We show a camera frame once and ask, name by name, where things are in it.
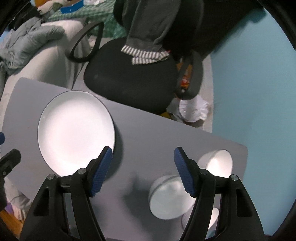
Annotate white ribbed bowl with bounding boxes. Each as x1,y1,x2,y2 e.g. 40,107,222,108
181,206,219,229
148,175,196,220
197,149,233,178

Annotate white plate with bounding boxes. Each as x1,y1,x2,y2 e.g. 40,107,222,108
38,90,115,176

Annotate white crumpled bag on floor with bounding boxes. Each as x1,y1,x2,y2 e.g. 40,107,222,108
166,95,209,123

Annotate yellow toy on floor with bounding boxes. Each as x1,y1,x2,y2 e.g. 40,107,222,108
176,59,193,92

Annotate grey bed with sheet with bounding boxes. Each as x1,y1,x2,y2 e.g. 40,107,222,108
0,19,91,117

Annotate black office chair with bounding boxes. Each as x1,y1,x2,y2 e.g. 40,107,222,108
65,0,205,115

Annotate grey crumpled duvet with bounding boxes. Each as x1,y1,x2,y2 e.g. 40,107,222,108
0,17,66,77

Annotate blue cardboard box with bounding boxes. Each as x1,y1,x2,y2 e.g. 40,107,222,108
60,0,84,14

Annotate dark grey towel striped edge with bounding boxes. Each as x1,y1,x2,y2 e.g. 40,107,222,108
121,0,181,65

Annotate green checkered tablecloth table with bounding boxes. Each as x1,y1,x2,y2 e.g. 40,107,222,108
46,0,126,39

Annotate black coats on wall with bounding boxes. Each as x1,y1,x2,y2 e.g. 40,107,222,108
180,0,269,58

